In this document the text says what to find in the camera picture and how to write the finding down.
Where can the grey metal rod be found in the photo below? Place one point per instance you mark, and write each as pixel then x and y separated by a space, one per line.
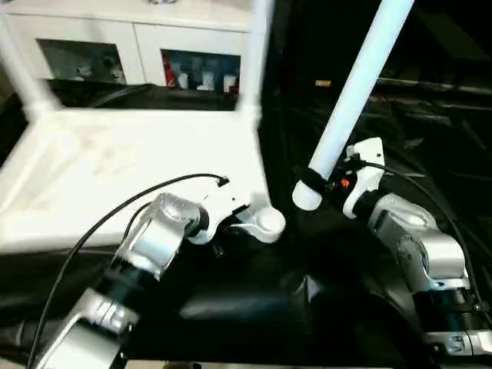
pixel 438 87

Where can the white plastic table leg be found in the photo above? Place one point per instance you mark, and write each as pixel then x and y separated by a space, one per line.
pixel 23 69
pixel 255 50
pixel 353 84

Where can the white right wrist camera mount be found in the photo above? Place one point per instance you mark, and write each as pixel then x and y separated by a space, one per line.
pixel 365 169

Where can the white plastic table top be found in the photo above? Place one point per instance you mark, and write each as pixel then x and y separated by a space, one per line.
pixel 134 153

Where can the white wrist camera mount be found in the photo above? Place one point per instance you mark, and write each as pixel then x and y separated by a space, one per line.
pixel 365 169
pixel 219 207

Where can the white printed mug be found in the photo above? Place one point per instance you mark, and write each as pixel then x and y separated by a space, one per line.
pixel 207 80

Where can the black work mat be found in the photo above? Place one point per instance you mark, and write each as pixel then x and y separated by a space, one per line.
pixel 269 292

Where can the white sideboard with glass doors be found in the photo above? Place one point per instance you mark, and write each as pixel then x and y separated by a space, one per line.
pixel 134 34

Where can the small white cup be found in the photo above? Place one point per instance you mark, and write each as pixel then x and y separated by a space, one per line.
pixel 228 82

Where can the black backdrop cloth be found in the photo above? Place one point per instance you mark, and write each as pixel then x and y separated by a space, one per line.
pixel 423 38

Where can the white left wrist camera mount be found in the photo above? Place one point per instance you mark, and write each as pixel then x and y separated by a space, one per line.
pixel 219 207

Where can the small yellow label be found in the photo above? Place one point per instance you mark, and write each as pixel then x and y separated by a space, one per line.
pixel 323 82

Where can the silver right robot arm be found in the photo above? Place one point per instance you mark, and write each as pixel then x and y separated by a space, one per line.
pixel 415 238

